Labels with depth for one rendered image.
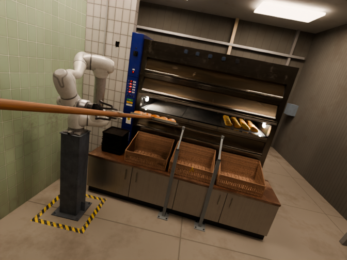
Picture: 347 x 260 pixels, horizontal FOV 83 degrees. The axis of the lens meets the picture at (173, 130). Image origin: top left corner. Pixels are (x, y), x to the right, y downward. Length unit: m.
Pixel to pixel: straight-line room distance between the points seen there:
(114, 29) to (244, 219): 2.93
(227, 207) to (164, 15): 5.37
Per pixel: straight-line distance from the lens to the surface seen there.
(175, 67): 2.72
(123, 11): 2.99
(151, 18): 6.54
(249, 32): 6.49
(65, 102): 1.42
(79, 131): 2.23
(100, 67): 1.87
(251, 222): 2.81
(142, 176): 2.59
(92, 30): 3.15
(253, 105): 2.77
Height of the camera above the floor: 1.83
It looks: 18 degrees down
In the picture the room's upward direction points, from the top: 11 degrees clockwise
